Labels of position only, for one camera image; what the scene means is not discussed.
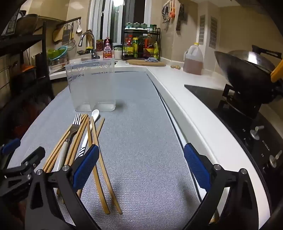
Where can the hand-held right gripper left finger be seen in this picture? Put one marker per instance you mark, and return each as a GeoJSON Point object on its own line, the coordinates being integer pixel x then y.
{"type": "Point", "coordinates": [86, 165]}

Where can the clear plastic container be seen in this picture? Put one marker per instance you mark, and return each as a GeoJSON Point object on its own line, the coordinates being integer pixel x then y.
{"type": "Point", "coordinates": [90, 86]}

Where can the green colander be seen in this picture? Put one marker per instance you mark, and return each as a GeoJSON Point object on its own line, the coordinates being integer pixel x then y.
{"type": "Point", "coordinates": [52, 53]}

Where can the orange lidded black pot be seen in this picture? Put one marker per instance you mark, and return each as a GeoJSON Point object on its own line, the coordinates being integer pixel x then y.
{"type": "Point", "coordinates": [28, 68]}

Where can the black cylinder container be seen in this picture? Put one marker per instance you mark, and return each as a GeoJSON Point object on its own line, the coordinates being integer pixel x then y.
{"type": "Point", "coordinates": [41, 64]}

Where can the white wall vent grille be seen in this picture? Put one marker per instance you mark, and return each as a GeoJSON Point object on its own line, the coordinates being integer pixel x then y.
{"type": "Point", "coordinates": [202, 28]}
{"type": "Point", "coordinates": [213, 32]}

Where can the steel wok lid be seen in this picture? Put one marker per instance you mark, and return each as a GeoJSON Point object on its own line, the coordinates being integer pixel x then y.
{"type": "Point", "coordinates": [247, 57]}

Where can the sink sponge rack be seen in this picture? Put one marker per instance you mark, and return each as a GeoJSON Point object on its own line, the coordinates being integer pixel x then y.
{"type": "Point", "coordinates": [84, 52]}

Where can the black burner grate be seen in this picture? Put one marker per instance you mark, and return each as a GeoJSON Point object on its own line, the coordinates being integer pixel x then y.
{"type": "Point", "coordinates": [245, 104]}

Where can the black storage rack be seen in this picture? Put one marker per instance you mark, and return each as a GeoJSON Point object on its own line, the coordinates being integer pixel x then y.
{"type": "Point", "coordinates": [22, 41]}

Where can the row of sauce bottles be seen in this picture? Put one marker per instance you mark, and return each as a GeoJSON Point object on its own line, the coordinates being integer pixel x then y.
{"type": "Point", "coordinates": [148, 47]}

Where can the pink dish soap bottle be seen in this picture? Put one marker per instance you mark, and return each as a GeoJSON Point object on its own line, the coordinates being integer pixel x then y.
{"type": "Point", "coordinates": [108, 49]}

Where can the hanging cleaver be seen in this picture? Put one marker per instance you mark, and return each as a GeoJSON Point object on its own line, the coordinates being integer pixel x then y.
{"type": "Point", "coordinates": [179, 20]}

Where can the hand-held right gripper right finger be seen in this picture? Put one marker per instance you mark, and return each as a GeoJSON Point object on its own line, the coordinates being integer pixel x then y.
{"type": "Point", "coordinates": [196, 168]}

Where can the yellow capped oil jug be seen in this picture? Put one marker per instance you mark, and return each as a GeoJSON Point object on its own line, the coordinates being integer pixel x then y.
{"type": "Point", "coordinates": [193, 64]}

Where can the wall shelf with hooks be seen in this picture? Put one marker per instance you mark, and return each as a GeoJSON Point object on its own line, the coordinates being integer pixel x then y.
{"type": "Point", "coordinates": [66, 22]}

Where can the kitchen window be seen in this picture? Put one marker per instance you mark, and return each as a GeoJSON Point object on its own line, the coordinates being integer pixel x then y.
{"type": "Point", "coordinates": [117, 17]}

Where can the hanging mesh strainer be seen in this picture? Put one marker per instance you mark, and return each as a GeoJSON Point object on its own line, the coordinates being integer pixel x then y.
{"type": "Point", "coordinates": [71, 45]}

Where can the ginger pieces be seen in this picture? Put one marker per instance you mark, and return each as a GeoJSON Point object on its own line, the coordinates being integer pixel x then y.
{"type": "Point", "coordinates": [175, 67]}

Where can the black wok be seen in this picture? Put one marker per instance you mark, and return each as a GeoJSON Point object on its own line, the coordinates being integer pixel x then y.
{"type": "Point", "coordinates": [243, 75]}

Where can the red filled glass jar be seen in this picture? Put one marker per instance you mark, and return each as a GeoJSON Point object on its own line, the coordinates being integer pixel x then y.
{"type": "Point", "coordinates": [99, 46]}

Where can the blue colander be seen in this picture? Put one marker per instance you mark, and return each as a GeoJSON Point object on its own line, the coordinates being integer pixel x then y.
{"type": "Point", "coordinates": [63, 52]}

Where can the hanging white ladle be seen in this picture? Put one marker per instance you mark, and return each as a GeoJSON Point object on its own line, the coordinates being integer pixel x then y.
{"type": "Point", "coordinates": [79, 28]}

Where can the white jar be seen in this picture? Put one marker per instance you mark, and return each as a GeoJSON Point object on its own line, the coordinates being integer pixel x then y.
{"type": "Point", "coordinates": [117, 54]}

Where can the black flat object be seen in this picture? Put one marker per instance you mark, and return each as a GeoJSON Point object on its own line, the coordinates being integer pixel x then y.
{"type": "Point", "coordinates": [12, 22]}

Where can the black glass gas stove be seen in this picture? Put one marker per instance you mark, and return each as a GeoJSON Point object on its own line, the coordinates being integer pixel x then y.
{"type": "Point", "coordinates": [205, 92]}

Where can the bunch of wooden chopsticks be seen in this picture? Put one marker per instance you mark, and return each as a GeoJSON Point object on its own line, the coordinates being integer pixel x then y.
{"type": "Point", "coordinates": [94, 132]}

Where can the row of hanging kitchen tools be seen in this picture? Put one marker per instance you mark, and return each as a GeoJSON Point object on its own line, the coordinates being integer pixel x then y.
{"type": "Point", "coordinates": [170, 14]}

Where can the silver stove knob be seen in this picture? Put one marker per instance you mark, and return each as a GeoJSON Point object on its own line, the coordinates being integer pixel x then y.
{"type": "Point", "coordinates": [274, 160]}
{"type": "Point", "coordinates": [255, 133]}

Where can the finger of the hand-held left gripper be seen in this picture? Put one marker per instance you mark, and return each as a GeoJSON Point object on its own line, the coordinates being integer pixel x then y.
{"type": "Point", "coordinates": [11, 146]}
{"type": "Point", "coordinates": [36, 154]}

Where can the round wooden cutting board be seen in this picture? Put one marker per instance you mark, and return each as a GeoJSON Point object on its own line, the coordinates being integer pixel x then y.
{"type": "Point", "coordinates": [137, 62]}

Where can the steel kitchen faucet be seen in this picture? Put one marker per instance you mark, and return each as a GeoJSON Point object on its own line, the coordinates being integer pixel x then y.
{"type": "Point", "coordinates": [87, 33]}

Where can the grey woven mat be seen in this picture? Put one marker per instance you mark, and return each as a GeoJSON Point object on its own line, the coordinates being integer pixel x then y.
{"type": "Point", "coordinates": [141, 137]}

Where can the dark pan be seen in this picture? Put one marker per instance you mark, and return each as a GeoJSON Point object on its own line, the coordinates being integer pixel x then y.
{"type": "Point", "coordinates": [26, 24]}

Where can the blue checked cloth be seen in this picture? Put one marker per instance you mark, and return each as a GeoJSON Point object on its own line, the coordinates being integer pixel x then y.
{"type": "Point", "coordinates": [152, 59]}

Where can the hanging steel grater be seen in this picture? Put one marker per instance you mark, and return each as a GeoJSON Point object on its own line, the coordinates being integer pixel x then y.
{"type": "Point", "coordinates": [65, 35]}

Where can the row of spice jars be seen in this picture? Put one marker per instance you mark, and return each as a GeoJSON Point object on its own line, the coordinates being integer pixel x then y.
{"type": "Point", "coordinates": [137, 26]}

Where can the hanging wooden board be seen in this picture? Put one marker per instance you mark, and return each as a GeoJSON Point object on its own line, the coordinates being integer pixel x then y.
{"type": "Point", "coordinates": [58, 35]}

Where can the yellow plastic object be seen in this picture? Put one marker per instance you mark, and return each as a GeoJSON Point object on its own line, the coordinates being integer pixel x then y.
{"type": "Point", "coordinates": [277, 73]}

